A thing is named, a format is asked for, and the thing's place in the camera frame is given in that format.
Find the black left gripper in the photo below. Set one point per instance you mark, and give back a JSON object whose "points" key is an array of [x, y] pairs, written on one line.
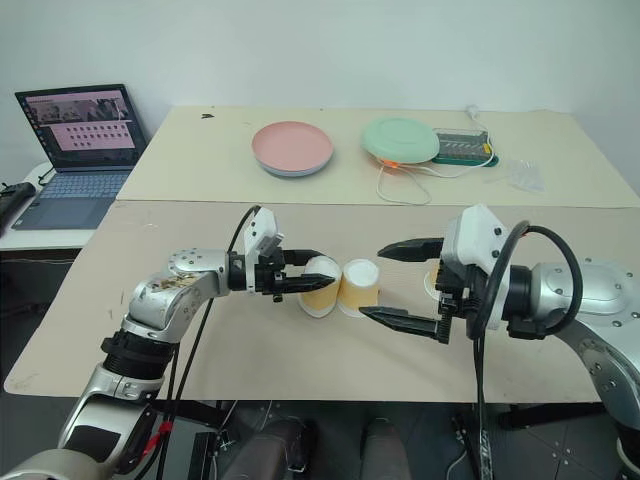
{"points": [[267, 280]]}

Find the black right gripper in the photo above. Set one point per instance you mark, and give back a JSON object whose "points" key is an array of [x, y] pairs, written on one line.
{"points": [[457, 290]]}

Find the yellow white paper cup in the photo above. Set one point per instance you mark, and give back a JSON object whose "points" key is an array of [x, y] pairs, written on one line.
{"points": [[431, 282], [317, 300], [360, 287]]}

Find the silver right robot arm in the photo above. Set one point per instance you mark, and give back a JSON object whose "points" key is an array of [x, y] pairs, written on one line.
{"points": [[595, 290]]}

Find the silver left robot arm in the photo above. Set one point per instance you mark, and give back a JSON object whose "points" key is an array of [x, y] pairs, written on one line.
{"points": [[150, 305]]}

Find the light blue plastic plate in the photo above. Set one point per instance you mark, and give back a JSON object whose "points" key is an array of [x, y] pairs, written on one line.
{"points": [[300, 173]]}

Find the small orange object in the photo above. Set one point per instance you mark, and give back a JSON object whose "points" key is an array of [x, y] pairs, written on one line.
{"points": [[390, 163]]}

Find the pink plastic plate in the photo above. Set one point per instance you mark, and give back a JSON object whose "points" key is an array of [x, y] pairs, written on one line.
{"points": [[292, 142]]}

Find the mint green plastic plate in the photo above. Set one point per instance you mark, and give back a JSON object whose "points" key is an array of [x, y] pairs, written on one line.
{"points": [[400, 137]]}

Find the clear screwdriver bit box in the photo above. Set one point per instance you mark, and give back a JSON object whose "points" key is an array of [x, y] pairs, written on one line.
{"points": [[462, 145]]}

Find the clear plastic bag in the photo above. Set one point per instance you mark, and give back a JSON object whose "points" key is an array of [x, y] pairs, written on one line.
{"points": [[522, 175]]}

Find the dark rounded shape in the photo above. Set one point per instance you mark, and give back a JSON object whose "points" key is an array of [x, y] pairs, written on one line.
{"points": [[385, 450], [272, 450]]}

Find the small black clip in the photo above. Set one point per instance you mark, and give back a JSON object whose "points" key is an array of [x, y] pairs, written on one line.
{"points": [[205, 116]]}

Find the white plug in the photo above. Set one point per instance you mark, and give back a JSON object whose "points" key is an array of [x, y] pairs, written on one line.
{"points": [[471, 109]]}

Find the open grey laptop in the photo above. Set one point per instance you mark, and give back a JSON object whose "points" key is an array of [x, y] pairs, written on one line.
{"points": [[85, 150]]}

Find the white side table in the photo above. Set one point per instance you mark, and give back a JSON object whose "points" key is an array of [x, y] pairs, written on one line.
{"points": [[30, 240]]}

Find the black device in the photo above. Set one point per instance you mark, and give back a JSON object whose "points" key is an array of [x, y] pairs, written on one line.
{"points": [[12, 197]]}

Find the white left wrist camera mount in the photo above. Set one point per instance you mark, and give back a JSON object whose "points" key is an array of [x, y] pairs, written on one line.
{"points": [[262, 225]]}

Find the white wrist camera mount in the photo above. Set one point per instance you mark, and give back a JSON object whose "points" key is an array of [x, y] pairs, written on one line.
{"points": [[475, 235], [262, 225]]}

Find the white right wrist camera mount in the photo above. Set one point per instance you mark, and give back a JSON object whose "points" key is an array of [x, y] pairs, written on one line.
{"points": [[475, 235]]}

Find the black table frame bar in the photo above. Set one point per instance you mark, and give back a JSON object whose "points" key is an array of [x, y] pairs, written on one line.
{"points": [[200, 412]]}

